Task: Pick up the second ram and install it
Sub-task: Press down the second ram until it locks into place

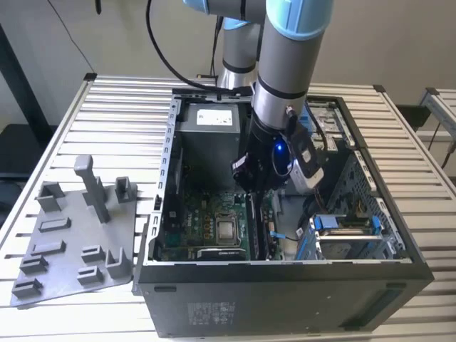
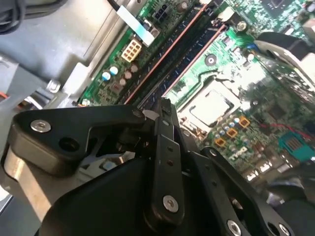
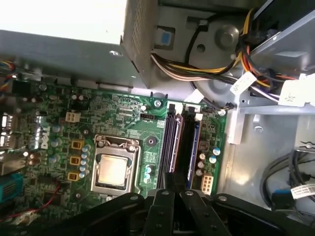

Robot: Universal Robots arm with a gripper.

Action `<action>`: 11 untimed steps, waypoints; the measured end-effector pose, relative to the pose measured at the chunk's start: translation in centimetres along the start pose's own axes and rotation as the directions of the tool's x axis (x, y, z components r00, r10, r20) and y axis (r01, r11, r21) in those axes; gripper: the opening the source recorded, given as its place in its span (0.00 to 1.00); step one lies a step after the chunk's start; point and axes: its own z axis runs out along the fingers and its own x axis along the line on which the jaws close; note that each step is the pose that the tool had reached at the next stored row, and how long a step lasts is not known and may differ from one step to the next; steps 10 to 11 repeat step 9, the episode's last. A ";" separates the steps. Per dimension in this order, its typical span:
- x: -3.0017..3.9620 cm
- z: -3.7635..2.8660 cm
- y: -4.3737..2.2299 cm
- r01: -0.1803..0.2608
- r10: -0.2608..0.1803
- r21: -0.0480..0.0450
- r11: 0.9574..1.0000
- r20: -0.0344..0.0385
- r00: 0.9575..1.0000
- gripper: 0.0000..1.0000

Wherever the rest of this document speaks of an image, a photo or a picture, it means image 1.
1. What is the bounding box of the silver drive cage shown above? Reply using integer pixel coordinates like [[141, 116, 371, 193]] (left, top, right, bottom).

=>
[[305, 99, 353, 154]]

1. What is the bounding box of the grey power supply unit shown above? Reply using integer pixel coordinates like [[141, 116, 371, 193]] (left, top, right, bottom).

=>
[[175, 103, 252, 190]]

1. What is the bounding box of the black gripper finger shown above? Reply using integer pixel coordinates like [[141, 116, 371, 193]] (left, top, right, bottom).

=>
[[230, 154, 264, 196]]

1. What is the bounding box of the silver CPU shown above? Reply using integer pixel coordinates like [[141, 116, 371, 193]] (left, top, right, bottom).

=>
[[217, 220, 239, 242]]

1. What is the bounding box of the black chair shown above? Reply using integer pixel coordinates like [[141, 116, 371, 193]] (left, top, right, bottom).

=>
[[395, 104, 432, 131]]

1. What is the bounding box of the aluminium slat table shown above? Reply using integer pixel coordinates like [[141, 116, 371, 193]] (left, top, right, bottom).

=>
[[416, 87, 456, 143]]

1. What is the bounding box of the thick black cable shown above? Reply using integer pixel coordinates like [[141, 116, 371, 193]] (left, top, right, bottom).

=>
[[145, 0, 252, 93]]

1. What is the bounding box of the black stand frame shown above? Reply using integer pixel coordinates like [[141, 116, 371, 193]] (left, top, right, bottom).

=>
[[0, 23, 58, 179]]

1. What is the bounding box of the thin black cable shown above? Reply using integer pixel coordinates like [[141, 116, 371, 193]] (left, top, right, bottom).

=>
[[46, 0, 96, 75]]

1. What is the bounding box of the hard disk in blue carrier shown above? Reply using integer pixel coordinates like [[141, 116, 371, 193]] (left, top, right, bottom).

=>
[[309, 212, 385, 263]]

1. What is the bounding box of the black PC case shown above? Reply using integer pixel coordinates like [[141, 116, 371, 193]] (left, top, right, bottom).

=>
[[131, 85, 436, 339]]

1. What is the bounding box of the black wire blue connector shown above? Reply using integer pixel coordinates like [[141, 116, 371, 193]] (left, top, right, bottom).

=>
[[270, 227, 307, 244]]

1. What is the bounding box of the black graphics card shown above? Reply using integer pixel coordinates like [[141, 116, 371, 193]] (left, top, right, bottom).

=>
[[195, 247, 249, 261]]

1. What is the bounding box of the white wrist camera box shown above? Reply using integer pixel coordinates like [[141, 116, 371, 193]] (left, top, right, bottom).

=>
[[289, 123, 326, 196]]

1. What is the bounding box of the green motherboard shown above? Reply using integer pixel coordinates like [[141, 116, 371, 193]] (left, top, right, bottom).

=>
[[156, 185, 286, 263]]

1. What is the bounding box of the grey plastic parts rack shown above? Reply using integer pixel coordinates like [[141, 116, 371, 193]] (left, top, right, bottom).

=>
[[10, 153, 140, 308]]

